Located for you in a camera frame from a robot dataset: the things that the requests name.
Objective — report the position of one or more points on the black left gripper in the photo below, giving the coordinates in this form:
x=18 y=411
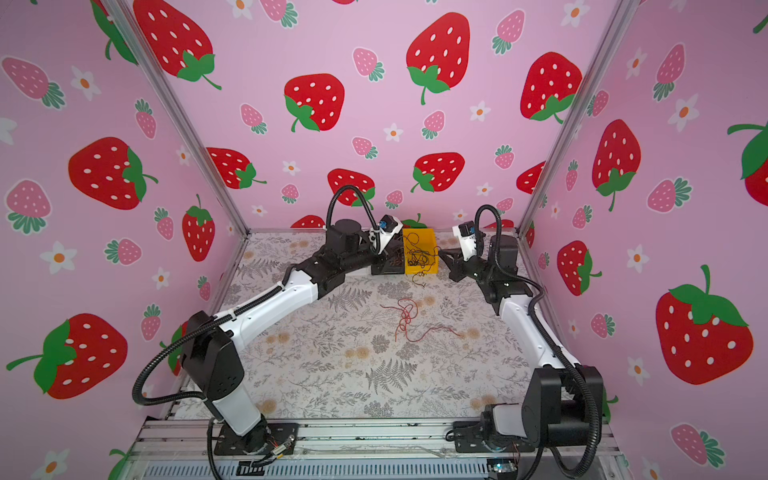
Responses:
x=381 y=257

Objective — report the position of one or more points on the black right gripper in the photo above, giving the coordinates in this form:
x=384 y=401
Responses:
x=457 y=269

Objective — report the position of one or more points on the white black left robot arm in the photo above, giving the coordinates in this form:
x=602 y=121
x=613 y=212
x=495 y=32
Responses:
x=211 y=349

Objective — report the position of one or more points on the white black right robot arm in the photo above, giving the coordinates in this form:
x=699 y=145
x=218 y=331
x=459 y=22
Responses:
x=561 y=412

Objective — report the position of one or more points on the black plastic storage bin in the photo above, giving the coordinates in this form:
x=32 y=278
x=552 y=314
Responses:
x=392 y=265

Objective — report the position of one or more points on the yellow plastic storage bin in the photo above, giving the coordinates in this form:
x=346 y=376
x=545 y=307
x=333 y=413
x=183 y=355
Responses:
x=420 y=252

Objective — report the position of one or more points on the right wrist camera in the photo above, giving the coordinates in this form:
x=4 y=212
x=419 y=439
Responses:
x=470 y=239

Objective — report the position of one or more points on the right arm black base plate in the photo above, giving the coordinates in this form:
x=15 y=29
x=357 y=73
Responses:
x=475 y=437

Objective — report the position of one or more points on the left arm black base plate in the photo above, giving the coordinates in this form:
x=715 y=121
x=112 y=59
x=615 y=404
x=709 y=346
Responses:
x=262 y=440

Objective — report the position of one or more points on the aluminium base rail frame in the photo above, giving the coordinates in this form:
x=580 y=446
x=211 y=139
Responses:
x=389 y=448

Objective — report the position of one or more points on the aluminium right corner post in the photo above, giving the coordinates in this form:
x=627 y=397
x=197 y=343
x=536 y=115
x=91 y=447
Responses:
x=616 y=29

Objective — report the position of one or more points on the aluminium corner post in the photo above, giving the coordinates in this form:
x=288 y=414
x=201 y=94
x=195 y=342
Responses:
x=616 y=29
x=128 y=27

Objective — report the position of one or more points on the aluminium left corner post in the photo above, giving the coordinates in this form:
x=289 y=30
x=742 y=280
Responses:
x=128 y=27

